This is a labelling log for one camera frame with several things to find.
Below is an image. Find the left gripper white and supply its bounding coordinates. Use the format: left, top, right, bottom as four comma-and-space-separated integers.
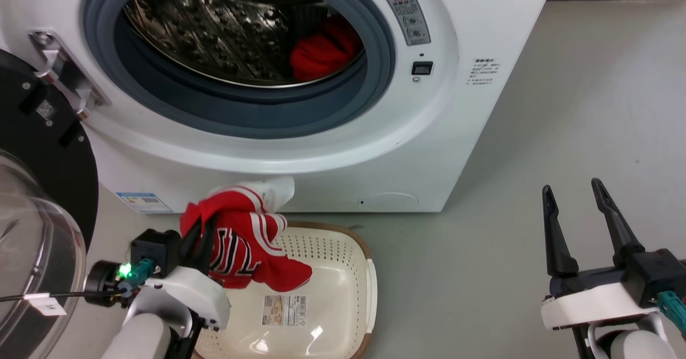
129, 214, 232, 332

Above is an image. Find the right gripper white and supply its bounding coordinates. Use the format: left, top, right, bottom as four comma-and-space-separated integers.
540, 178, 661, 332

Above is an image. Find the red and white jersey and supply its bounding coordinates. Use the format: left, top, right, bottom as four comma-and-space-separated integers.
180, 176, 313, 293

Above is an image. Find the printed basket label sticker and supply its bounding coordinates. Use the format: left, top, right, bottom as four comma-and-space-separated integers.
262, 294, 309, 327

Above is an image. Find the cream perforated laundry basket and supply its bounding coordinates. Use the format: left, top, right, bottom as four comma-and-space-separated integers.
190, 221, 378, 359

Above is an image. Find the white front-load washing machine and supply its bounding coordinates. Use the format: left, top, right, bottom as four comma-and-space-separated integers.
0, 0, 556, 213

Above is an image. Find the steel washing machine drum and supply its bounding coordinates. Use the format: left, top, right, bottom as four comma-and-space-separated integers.
123, 0, 368, 88

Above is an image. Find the blue and white energy sticker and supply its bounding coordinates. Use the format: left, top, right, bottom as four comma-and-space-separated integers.
116, 192, 173, 213

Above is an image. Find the grey rubber door gasket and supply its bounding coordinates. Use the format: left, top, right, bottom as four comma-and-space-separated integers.
81, 0, 396, 139

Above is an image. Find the black washer door, clear dome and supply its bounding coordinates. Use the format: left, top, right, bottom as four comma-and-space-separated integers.
0, 48, 100, 359

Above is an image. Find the metal door hinge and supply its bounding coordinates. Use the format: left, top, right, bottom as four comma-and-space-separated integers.
29, 29, 111, 121

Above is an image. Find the red garment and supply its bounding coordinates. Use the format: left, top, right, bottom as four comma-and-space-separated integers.
289, 15, 364, 83

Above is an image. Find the grey warning sticker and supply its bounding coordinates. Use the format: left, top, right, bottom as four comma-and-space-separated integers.
383, 0, 432, 47

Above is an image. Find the thin black cable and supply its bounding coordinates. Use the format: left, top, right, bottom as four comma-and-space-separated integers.
0, 290, 129, 303

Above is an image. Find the white cable tag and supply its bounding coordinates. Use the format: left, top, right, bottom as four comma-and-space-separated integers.
27, 293, 68, 317

